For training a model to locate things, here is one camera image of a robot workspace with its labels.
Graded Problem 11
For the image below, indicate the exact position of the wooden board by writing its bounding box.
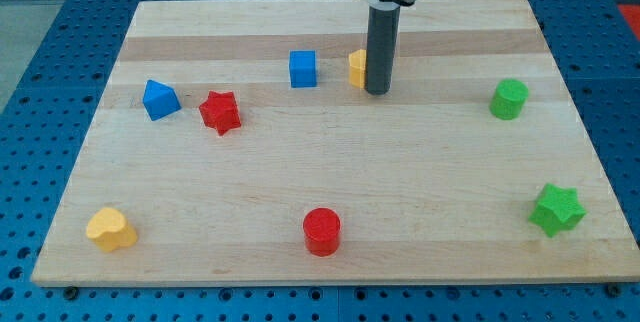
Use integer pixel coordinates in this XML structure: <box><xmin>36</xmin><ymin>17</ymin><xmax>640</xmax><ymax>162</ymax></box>
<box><xmin>31</xmin><ymin>0</ymin><xmax>639</xmax><ymax>287</ymax></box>

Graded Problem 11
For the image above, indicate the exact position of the yellow heart block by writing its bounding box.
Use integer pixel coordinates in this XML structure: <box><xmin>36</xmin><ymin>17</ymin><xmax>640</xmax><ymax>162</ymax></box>
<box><xmin>85</xmin><ymin>207</ymin><xmax>138</xmax><ymax>253</ymax></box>

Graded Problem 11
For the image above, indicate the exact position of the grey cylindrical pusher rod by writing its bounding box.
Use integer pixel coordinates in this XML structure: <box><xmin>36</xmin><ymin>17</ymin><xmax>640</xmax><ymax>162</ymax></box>
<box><xmin>365</xmin><ymin>7</ymin><xmax>400</xmax><ymax>95</ymax></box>

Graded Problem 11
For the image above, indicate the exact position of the yellow pentagon block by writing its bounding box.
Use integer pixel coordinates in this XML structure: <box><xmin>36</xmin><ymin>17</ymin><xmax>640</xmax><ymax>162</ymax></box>
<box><xmin>348</xmin><ymin>49</ymin><xmax>366</xmax><ymax>89</ymax></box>

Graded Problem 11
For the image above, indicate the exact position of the blue triangle block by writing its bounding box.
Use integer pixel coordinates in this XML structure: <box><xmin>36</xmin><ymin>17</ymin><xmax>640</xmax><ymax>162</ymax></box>
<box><xmin>142</xmin><ymin>80</ymin><xmax>181</xmax><ymax>121</ymax></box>

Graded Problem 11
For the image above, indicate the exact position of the red cylinder block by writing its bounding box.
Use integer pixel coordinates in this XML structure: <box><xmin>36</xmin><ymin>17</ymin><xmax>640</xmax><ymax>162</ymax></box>
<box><xmin>302</xmin><ymin>207</ymin><xmax>341</xmax><ymax>257</ymax></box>

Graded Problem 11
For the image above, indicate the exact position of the green cylinder block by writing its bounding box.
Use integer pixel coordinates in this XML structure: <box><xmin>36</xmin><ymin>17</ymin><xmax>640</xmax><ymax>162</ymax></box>
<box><xmin>489</xmin><ymin>79</ymin><xmax>529</xmax><ymax>120</ymax></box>

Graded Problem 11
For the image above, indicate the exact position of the blue cube block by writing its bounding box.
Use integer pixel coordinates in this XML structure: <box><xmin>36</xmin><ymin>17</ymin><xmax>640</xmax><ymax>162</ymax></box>
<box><xmin>289</xmin><ymin>50</ymin><xmax>317</xmax><ymax>88</ymax></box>

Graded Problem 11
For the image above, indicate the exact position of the red star block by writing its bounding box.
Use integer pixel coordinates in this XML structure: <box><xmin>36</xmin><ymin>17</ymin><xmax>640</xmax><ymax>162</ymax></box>
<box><xmin>198</xmin><ymin>91</ymin><xmax>242</xmax><ymax>136</ymax></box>

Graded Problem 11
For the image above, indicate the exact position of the green star block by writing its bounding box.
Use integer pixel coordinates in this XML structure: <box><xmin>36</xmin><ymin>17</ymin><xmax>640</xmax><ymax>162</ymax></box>
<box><xmin>528</xmin><ymin>183</ymin><xmax>587</xmax><ymax>237</ymax></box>

